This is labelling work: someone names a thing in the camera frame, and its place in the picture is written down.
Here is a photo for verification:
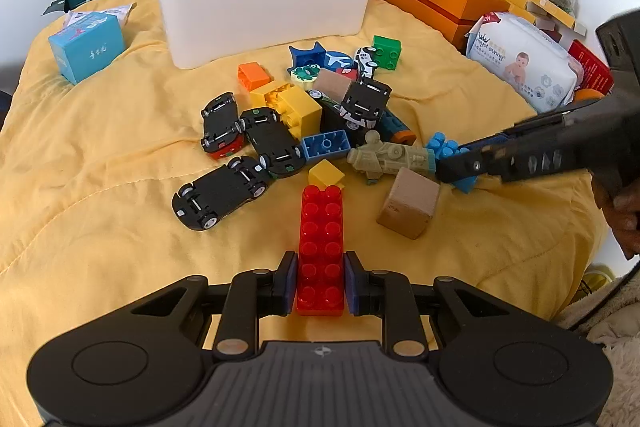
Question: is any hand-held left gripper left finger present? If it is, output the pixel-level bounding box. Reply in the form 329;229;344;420
132;251;301;355

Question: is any small tan wooden block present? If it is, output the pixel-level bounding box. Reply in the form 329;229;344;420
314;71;353;100

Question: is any white and black toy car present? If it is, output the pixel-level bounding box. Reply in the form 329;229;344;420
355;46;378;80

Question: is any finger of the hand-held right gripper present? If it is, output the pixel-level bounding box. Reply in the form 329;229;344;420
437;134;596;185
462;99;601;152

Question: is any small yellow building brick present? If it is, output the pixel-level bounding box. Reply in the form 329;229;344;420
308;159;347;188

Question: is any white baby wipes pack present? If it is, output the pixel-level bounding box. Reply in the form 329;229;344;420
466;13;583;112

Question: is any person's right hand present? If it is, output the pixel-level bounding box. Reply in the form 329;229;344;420
591;177;640;260

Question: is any yellow blanket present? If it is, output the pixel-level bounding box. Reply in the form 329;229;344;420
0;0;608;427

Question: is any light blue building brick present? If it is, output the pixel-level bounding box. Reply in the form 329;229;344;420
425;132;481;194

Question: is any large wooden cube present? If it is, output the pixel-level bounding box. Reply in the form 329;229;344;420
376;167;441;240

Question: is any light blue cardboard box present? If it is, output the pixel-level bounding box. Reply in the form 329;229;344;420
48;13;125;85

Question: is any large yellow building brick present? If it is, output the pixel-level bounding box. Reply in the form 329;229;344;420
277;86;323;140

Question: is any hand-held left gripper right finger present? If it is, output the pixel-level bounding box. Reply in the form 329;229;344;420
342;251;506;355

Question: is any dark blue toy cylinder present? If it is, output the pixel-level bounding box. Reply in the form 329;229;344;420
382;109;417;145

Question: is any airplane picture tile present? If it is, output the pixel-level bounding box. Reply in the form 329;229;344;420
320;51;357;72

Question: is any white fluffy fabric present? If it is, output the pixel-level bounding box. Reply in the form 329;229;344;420
557;267;640;427

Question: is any long red building brick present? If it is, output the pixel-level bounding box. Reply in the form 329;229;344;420
296;185;347;317

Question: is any red toy car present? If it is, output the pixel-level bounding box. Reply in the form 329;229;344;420
200;92;246;160

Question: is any orange building brick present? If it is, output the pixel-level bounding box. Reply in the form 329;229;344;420
237;63;272;94

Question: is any red cardboard box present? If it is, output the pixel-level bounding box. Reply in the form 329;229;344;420
567;39;615;95

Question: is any grey-green toy plane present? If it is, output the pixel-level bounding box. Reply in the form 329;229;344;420
347;130;436;185

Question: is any orange cardboard box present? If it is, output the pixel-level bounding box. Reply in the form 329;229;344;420
372;0;511;52

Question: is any green frog tile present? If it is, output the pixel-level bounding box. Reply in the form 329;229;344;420
287;63;321;88

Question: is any green building brick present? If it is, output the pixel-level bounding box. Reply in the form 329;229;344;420
371;35;404;70

